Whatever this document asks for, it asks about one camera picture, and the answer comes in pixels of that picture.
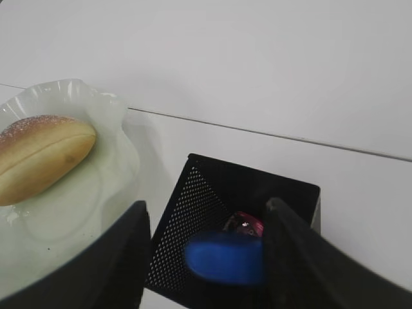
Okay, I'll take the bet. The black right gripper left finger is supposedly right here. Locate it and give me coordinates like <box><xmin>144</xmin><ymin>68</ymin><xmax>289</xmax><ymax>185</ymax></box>
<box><xmin>1</xmin><ymin>201</ymin><xmax>151</xmax><ymax>308</ymax></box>

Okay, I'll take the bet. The blue pencil sharpener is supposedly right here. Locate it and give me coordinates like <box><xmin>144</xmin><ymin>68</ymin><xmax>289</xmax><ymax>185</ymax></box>
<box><xmin>184</xmin><ymin>231</ymin><xmax>265</xmax><ymax>286</ymax></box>

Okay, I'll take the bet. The pink pencil sharpener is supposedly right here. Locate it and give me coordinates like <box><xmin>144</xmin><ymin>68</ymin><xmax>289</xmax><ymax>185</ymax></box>
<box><xmin>223</xmin><ymin>211</ymin><xmax>264</xmax><ymax>237</ymax></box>

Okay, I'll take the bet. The pale green wavy glass plate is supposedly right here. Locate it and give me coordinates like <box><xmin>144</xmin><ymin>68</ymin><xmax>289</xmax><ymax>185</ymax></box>
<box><xmin>1</xmin><ymin>79</ymin><xmax>140</xmax><ymax>297</ymax></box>

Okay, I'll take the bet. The black mesh pen holder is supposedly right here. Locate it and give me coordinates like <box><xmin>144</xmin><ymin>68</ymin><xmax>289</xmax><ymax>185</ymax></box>
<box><xmin>145</xmin><ymin>154</ymin><xmax>321</xmax><ymax>308</ymax></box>

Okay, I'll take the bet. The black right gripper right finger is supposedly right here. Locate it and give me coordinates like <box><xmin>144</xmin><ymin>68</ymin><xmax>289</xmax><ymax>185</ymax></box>
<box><xmin>263</xmin><ymin>198</ymin><xmax>411</xmax><ymax>308</ymax></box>

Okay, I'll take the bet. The sugared bread roll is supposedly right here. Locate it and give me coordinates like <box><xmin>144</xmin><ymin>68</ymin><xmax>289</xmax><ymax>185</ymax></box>
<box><xmin>1</xmin><ymin>115</ymin><xmax>97</xmax><ymax>206</ymax></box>

